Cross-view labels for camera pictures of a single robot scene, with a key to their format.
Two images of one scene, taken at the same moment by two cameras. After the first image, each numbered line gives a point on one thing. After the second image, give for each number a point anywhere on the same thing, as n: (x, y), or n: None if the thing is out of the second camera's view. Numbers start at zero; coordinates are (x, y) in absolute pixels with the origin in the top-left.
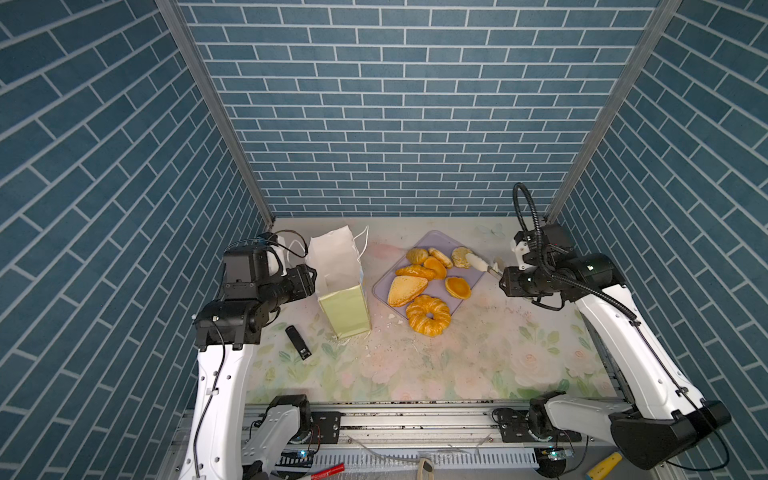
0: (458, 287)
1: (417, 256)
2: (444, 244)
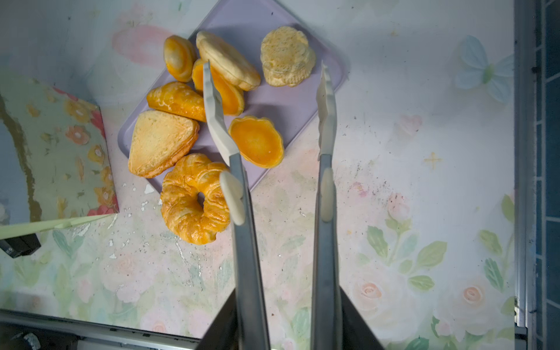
0: (258, 141)
1: (179, 55)
2: (242, 24)
